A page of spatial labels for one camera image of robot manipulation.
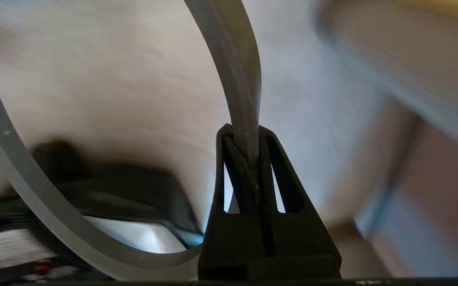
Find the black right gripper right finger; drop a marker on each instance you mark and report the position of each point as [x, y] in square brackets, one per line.
[300, 242]

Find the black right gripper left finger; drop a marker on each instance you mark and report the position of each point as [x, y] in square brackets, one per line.
[229, 238]

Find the black robot torso base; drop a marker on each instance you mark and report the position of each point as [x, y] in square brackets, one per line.
[133, 190]

